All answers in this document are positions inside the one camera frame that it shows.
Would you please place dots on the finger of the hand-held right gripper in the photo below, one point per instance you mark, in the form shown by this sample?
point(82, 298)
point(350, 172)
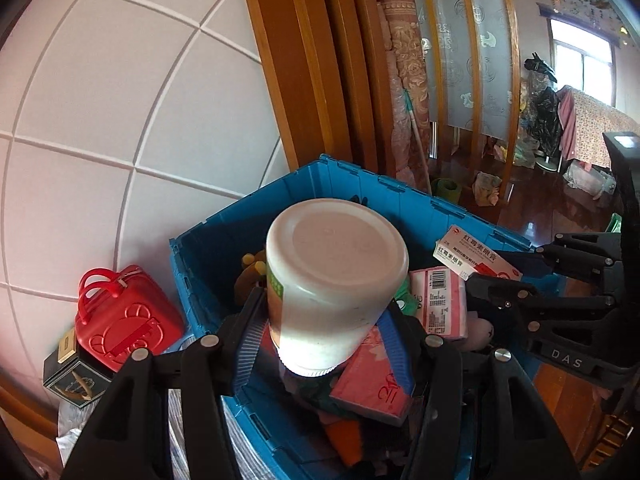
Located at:
point(580, 255)
point(500, 290)

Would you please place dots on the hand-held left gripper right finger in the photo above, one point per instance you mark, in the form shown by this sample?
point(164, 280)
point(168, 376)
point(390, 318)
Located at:
point(395, 350)

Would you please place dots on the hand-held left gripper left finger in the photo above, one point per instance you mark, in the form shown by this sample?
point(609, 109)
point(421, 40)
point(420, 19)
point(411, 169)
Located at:
point(250, 345)

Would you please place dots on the red box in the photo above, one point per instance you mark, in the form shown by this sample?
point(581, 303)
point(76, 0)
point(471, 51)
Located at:
point(370, 380)

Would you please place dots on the pink pig plush toy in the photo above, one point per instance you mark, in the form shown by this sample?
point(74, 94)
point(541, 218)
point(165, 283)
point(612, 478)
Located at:
point(477, 332)

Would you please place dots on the small red white carton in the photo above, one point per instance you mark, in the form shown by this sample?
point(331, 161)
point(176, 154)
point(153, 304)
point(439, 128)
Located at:
point(470, 247)

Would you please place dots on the pink white tissue pack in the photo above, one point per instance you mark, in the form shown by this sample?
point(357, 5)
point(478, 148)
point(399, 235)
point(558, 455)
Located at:
point(440, 305)

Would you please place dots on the brown bear plush toy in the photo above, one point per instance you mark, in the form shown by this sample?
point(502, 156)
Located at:
point(250, 272)

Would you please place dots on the white plastic jar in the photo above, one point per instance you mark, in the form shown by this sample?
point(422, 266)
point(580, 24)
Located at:
point(335, 270)

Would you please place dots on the blue plastic crate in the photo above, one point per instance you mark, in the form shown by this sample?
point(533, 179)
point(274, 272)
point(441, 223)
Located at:
point(220, 240)

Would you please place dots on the clear plastic bags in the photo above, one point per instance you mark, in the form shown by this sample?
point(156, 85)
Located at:
point(590, 180)

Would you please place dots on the pink cloth pile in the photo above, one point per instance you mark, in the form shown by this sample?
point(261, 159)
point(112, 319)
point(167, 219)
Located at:
point(486, 189)

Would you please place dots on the green roll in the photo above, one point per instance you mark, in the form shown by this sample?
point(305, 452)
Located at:
point(447, 190)

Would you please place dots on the red bear-embossed suitcase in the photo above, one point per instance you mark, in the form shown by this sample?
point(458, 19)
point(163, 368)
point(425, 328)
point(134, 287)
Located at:
point(130, 320)

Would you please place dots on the floral covered bed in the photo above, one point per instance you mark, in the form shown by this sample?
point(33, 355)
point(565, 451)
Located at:
point(605, 125)

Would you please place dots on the black hanging clothing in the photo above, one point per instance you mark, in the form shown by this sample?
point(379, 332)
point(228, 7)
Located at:
point(542, 105)

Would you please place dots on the dark patterned gift box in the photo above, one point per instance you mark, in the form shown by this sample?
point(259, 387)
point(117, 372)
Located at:
point(75, 385)

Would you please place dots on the flat gold box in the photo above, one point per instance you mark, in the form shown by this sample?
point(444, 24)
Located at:
point(67, 347)

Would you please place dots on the far room window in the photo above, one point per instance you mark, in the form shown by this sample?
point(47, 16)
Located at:
point(580, 60)

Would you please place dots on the frosted glass sliding door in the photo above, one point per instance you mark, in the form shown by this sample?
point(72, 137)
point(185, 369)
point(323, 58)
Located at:
point(450, 60)

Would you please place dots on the rolled patterned carpet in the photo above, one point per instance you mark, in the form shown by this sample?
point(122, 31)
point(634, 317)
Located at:
point(405, 60)

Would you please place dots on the wooden door frame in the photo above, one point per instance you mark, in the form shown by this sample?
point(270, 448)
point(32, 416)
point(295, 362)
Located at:
point(300, 60)

